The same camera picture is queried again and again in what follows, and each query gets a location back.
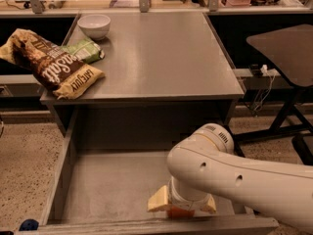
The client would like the dark side table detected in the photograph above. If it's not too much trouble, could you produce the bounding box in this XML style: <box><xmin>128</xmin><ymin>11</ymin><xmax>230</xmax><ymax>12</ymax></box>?
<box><xmin>233</xmin><ymin>24</ymin><xmax>313</xmax><ymax>143</ymax></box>

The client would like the green snack bag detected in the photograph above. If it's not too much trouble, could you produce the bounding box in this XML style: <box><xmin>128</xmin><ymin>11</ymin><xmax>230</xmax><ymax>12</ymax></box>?
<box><xmin>62</xmin><ymin>37</ymin><xmax>105</xmax><ymax>64</ymax></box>

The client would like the black office chair base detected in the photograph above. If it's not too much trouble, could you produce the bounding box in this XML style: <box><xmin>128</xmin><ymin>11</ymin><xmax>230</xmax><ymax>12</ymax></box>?
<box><xmin>291</xmin><ymin>133</ymin><xmax>313</xmax><ymax>165</ymax></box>

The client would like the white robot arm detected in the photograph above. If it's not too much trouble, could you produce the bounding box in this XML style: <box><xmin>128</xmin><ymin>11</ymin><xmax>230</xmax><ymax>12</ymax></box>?
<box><xmin>148</xmin><ymin>123</ymin><xmax>313</xmax><ymax>233</ymax></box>

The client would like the grey cabinet with counter top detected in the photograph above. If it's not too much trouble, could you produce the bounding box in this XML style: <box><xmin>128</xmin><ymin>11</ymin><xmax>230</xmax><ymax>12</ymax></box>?
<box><xmin>41</xmin><ymin>11</ymin><xmax>244</xmax><ymax>150</ymax></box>

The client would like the brown sea salt chip bag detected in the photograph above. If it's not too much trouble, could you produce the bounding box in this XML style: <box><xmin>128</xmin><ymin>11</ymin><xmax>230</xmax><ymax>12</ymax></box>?
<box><xmin>0</xmin><ymin>28</ymin><xmax>105</xmax><ymax>99</ymax></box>

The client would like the blue round object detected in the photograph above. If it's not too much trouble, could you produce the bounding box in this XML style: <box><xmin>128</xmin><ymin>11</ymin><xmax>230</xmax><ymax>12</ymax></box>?
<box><xmin>19</xmin><ymin>219</ymin><xmax>39</xmax><ymax>231</ymax></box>

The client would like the open grey top drawer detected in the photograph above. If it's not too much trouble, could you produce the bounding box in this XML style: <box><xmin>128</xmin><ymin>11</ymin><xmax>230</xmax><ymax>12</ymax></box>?
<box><xmin>19</xmin><ymin>108</ymin><xmax>278</xmax><ymax>235</ymax></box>

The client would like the white ceramic bowl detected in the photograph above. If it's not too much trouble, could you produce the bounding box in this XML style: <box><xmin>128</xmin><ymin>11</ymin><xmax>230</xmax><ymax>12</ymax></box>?
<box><xmin>77</xmin><ymin>14</ymin><xmax>111</xmax><ymax>40</ymax></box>

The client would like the orange fruit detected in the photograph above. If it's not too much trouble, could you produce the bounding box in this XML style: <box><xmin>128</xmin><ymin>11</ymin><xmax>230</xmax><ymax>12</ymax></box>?
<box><xmin>166</xmin><ymin>207</ymin><xmax>195</xmax><ymax>219</ymax></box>

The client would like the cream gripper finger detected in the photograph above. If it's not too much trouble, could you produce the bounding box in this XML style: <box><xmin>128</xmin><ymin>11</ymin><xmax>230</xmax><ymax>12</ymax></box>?
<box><xmin>147</xmin><ymin>185</ymin><xmax>170</xmax><ymax>212</ymax></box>
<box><xmin>200</xmin><ymin>194</ymin><xmax>216</xmax><ymax>213</ymax></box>

